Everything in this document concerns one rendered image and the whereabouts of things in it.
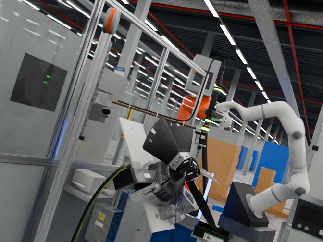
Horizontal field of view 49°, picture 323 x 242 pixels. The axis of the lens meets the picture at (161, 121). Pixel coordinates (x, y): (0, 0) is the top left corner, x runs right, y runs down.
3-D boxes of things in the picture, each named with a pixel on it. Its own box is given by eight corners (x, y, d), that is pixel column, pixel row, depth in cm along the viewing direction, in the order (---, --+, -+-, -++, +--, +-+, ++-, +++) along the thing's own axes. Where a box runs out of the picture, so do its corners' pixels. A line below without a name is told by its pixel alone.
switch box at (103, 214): (83, 238, 207) (94, 202, 207) (93, 236, 214) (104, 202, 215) (102, 249, 199) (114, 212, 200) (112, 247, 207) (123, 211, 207)
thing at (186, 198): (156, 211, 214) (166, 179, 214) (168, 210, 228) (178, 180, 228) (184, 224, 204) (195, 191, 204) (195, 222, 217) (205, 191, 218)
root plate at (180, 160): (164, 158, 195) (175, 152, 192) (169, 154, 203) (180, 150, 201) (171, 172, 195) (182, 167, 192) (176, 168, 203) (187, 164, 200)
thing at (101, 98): (92, 102, 202) (96, 88, 203) (93, 103, 209) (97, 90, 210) (109, 108, 203) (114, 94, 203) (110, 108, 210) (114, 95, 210)
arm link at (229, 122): (225, 109, 227) (227, 123, 225) (231, 113, 238) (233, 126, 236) (213, 112, 231) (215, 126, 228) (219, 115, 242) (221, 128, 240)
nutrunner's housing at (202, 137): (196, 149, 209) (219, 75, 210) (194, 148, 213) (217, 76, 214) (202, 151, 209) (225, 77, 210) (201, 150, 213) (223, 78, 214)
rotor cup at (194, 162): (167, 165, 198) (186, 157, 193) (175, 160, 212) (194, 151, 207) (178, 189, 197) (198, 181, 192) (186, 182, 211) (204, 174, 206)
